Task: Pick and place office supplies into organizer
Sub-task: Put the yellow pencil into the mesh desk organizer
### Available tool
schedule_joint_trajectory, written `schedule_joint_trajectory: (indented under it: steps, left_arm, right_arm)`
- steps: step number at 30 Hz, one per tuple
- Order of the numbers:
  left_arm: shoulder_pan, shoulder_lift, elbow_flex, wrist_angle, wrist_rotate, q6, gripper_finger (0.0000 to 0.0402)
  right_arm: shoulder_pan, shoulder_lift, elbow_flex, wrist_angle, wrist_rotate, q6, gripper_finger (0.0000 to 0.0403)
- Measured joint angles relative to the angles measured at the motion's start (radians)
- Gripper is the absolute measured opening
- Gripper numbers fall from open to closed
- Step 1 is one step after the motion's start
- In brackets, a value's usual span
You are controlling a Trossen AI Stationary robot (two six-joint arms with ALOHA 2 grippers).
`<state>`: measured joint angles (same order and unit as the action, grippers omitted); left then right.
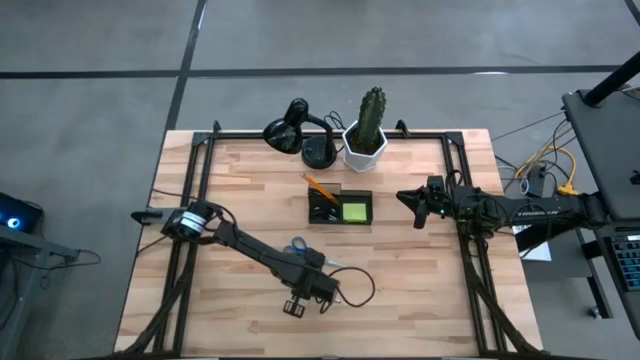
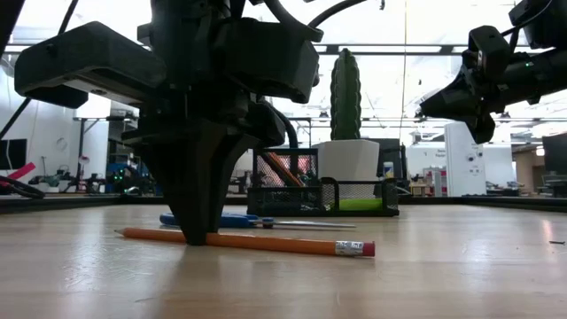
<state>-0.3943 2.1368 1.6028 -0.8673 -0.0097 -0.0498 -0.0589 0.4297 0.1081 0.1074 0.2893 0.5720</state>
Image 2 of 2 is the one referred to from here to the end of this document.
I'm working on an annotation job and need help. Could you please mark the black monitor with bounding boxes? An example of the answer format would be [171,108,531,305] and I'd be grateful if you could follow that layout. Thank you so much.
[0,138,27,171]
[542,131,567,176]

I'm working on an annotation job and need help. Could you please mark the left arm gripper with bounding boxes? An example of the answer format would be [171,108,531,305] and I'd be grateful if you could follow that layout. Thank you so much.
[13,0,320,245]

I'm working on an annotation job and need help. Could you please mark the blue-handled scissors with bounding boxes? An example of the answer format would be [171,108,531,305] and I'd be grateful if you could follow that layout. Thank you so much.
[159,212,358,230]

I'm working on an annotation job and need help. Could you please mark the white pillar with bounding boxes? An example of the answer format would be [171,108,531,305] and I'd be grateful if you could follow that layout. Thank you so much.
[444,121,485,198]

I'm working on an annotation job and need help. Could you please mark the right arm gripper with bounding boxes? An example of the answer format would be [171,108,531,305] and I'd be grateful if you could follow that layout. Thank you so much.
[419,25,537,145]

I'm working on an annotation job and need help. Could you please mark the black mesh desk organizer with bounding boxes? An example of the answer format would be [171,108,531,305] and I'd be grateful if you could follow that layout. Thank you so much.
[246,147,400,218]

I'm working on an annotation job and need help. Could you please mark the orange pencil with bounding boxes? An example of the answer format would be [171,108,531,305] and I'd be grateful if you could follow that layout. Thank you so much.
[264,152,307,187]
[113,226,377,258]

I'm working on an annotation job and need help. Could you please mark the green sticky note pad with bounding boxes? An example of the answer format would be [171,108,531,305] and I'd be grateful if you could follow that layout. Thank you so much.
[339,198,384,212]

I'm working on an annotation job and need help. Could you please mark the green cactus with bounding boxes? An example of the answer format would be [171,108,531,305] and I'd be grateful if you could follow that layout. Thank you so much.
[330,47,363,142]

